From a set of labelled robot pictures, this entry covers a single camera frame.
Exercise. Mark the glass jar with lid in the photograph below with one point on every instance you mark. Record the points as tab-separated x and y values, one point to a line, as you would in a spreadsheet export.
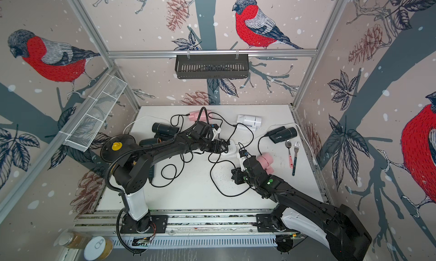
73	239

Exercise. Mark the dark green small hair dryer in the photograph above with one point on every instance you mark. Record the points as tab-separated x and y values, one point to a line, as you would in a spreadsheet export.
164	132

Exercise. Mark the yellow pot with glass lid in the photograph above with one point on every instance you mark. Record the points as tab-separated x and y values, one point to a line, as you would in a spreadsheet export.
116	146

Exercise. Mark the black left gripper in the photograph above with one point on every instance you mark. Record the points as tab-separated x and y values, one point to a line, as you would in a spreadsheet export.
219	150

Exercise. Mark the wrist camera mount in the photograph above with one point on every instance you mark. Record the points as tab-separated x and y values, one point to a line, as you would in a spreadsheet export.
242	156
215	131

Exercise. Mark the white folding hair dryer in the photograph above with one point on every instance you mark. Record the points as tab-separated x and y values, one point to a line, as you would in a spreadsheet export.
248	122

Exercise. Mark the pink folding hair dryer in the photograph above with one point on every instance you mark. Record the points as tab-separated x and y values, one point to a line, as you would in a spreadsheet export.
197	115

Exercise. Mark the green copper long hair dryer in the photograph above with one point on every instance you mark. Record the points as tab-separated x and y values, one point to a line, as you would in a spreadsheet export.
149	141

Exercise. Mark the silver spoon pink handle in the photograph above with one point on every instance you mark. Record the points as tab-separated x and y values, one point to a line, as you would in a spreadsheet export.
289	146

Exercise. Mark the white power strip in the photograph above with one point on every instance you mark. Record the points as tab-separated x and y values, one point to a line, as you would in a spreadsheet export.
232	149

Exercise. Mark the white lidded tin can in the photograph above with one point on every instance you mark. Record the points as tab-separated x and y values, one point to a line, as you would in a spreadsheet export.
98	249

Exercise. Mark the silver fork dark handle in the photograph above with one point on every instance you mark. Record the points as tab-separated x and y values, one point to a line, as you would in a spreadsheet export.
296	150

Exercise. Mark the black hanging wall basket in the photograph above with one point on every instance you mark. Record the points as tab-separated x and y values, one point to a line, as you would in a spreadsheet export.
212	66

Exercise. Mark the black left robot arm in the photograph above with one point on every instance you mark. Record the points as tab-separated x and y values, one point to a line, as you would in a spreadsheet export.
131	163

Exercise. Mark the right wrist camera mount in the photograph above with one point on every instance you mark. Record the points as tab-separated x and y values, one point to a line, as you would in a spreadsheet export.
242	156

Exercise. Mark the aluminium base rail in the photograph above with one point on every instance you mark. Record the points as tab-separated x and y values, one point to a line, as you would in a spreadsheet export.
202	229

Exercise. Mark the dark green folding hair dryer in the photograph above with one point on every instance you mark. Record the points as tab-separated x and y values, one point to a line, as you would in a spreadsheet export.
281	134

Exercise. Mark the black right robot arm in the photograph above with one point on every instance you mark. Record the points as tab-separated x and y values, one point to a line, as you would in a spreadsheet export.
337	228

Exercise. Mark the white wire basket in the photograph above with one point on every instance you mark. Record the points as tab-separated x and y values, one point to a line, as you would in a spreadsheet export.
91	119

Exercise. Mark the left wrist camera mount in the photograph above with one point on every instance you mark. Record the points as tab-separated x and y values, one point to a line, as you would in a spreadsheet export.
215	131

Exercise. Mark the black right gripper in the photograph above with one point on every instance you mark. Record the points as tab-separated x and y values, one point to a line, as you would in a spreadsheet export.
238	176

